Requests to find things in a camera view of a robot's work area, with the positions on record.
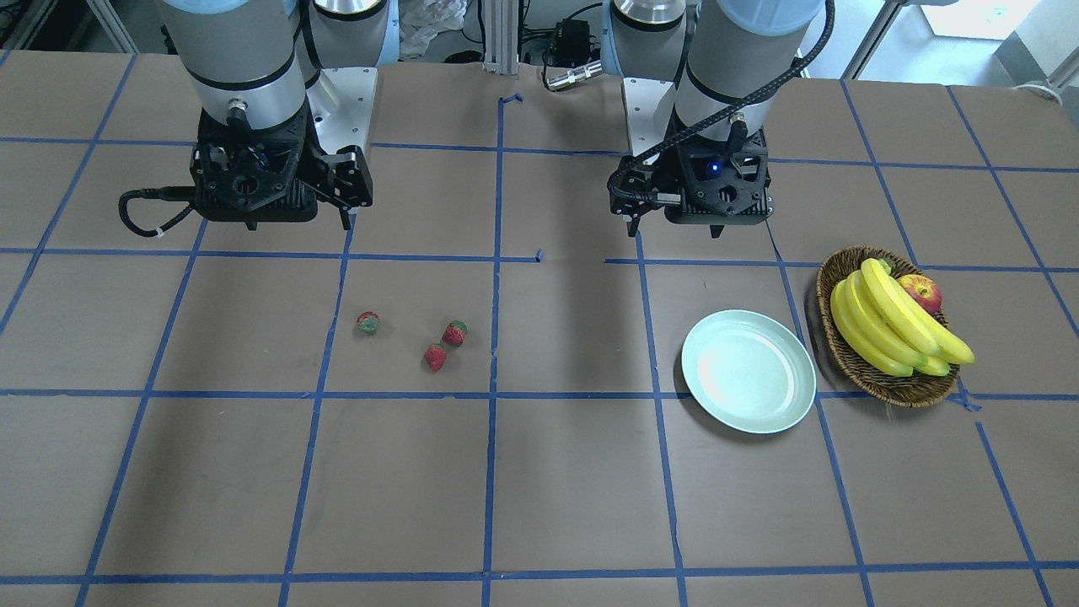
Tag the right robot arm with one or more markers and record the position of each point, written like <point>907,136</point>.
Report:
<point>287,91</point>

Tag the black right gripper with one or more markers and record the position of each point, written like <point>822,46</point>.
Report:
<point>347,175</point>

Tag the woven wicker basket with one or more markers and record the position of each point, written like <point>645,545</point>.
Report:
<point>914,392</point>

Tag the aluminium frame post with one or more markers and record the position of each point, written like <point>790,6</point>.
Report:
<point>501,37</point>

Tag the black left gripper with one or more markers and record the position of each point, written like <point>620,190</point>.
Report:
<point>634,190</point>

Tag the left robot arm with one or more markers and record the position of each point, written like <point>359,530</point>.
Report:
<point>699,79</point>

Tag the yellow banana bunch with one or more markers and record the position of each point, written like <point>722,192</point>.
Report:
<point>869,310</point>

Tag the light green plate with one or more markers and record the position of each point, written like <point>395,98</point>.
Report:
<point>748,371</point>

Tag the red strawberry green top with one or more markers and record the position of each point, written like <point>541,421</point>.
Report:
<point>368,322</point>

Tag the red yellow apple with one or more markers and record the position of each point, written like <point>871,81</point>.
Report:
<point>922,293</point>

